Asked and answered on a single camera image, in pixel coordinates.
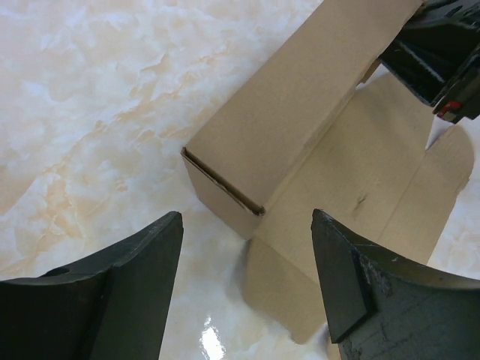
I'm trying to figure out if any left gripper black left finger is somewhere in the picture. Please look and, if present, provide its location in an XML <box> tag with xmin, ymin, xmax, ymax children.
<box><xmin>1</xmin><ymin>211</ymin><xmax>184</xmax><ymax>359</ymax></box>

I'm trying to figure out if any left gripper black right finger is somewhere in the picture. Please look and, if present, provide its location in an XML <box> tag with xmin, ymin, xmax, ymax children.
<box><xmin>311</xmin><ymin>209</ymin><xmax>479</xmax><ymax>359</ymax></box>

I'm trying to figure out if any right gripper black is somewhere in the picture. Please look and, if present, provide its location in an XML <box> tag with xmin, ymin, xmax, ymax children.
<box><xmin>379</xmin><ymin>1</ymin><xmax>479</xmax><ymax>124</ymax></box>

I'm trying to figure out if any brown cardboard paper box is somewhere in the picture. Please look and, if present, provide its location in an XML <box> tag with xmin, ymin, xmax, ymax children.
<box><xmin>181</xmin><ymin>1</ymin><xmax>475</xmax><ymax>344</ymax></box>

